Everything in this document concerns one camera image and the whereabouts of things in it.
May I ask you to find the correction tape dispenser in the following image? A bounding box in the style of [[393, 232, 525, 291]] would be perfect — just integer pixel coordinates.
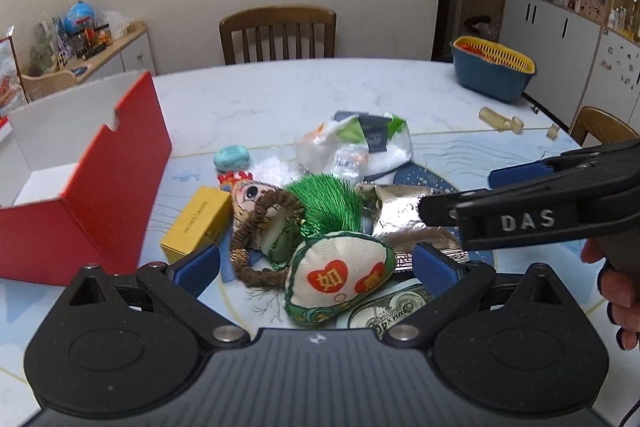
[[336, 279, 434, 338]]

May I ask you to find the silver foil bag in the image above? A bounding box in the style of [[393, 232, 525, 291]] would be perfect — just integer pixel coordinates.
[[355, 183, 469, 267]]

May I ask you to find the wooden chair at right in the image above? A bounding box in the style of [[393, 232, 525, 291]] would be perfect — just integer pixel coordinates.
[[570, 106, 639, 145]]

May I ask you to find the small beige cap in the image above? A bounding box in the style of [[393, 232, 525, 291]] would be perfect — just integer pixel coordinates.
[[546, 124, 560, 141]]

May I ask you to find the white wall cabinet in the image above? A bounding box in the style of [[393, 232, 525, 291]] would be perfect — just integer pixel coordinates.
[[500, 0, 639, 127]]

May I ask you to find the blue basket with yellow strainer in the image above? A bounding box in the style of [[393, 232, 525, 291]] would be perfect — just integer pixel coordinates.
[[450, 36, 537, 104]]

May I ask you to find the wooden chair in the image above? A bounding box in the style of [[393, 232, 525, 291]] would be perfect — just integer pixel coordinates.
[[218, 4, 337, 65], [570, 106, 639, 145]]

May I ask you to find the teal oval soap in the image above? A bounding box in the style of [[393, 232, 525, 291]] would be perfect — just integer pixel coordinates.
[[214, 145, 250, 172]]

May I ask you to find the clear plastic snack bag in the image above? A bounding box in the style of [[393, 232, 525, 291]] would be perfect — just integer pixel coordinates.
[[295, 110, 413, 183]]

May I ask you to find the red snack bag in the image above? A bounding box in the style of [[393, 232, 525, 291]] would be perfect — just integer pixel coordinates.
[[0, 37, 27, 118]]

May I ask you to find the small beige bottle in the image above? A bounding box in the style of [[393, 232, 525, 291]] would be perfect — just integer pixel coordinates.
[[478, 107, 524, 134]]

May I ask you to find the right human hand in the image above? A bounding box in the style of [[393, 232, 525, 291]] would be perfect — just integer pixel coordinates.
[[580, 239, 640, 351]]

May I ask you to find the white sideboard cabinet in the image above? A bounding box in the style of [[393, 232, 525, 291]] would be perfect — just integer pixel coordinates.
[[66, 20, 156, 83]]

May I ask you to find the red cardboard box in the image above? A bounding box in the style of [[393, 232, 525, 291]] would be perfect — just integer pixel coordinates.
[[1, 72, 171, 285]]

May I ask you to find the green embroidered sachet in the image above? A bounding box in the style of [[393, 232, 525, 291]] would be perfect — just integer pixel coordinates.
[[284, 231, 396, 325]]

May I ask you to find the yellow small box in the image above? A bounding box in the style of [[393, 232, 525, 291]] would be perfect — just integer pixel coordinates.
[[160, 186, 233, 263]]

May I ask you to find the cartoon face doll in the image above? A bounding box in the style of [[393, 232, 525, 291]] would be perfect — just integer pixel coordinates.
[[218, 171, 297, 269]]

